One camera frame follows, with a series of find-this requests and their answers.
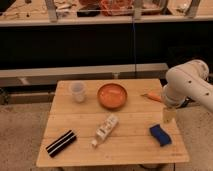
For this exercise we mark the white plastic bottle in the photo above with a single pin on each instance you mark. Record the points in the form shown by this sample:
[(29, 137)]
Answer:
[(104, 130)]

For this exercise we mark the orange carrot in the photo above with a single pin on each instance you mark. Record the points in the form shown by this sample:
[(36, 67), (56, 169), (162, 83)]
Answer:
[(152, 96)]

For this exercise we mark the background workbench shelf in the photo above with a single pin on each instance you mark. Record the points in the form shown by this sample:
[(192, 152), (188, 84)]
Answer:
[(85, 12)]

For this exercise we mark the black white striped block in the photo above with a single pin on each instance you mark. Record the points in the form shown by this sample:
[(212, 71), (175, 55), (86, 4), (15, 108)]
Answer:
[(61, 143)]

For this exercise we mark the clear plastic cup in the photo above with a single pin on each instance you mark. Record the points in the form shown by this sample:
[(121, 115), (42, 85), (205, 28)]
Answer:
[(78, 91)]

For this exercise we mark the wooden table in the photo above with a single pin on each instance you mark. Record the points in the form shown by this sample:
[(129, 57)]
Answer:
[(130, 143)]

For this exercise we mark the blue sponge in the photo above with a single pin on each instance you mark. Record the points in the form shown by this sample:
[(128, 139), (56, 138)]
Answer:
[(160, 135)]

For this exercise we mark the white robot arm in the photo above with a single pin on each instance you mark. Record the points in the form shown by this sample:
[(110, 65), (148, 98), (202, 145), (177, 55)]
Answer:
[(186, 80)]

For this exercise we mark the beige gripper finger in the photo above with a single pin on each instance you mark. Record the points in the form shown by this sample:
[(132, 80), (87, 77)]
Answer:
[(169, 114)]

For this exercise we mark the orange bowl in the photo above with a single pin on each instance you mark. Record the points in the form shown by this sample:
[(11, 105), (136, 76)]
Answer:
[(112, 96)]

